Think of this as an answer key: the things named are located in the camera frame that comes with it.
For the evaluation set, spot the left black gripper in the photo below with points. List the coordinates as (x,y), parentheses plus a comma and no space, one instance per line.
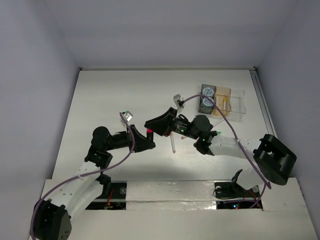
(133,137)

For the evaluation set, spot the blue white round jar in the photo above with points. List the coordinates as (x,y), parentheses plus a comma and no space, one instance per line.
(208,91)

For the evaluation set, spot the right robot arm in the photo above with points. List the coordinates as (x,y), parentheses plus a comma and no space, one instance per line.
(270,160)

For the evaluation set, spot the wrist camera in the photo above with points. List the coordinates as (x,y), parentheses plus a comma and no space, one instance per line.
(125,117)
(179,102)

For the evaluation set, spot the pink white marker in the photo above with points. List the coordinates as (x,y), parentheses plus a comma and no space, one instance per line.
(172,143)

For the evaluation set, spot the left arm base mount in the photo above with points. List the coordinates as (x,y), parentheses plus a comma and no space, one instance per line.
(114,200)

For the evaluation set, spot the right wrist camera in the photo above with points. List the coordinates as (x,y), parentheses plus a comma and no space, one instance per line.
(179,102)

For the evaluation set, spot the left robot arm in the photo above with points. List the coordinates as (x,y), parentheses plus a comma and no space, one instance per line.
(55,213)

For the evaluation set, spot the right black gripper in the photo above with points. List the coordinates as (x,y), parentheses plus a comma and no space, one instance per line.
(163,126)

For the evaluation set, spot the dark grey container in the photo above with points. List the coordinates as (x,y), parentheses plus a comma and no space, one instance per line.
(206,110)

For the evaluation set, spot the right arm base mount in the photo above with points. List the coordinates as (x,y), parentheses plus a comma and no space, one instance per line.
(231,196)

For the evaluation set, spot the purple white marker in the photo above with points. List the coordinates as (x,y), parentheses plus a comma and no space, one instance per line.
(218,122)

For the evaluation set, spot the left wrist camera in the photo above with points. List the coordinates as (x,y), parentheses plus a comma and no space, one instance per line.
(125,117)

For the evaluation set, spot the black pink highlighter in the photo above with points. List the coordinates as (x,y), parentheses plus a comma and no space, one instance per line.
(150,136)

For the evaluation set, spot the clear plastic container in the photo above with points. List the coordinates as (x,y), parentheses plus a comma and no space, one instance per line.
(237,105)

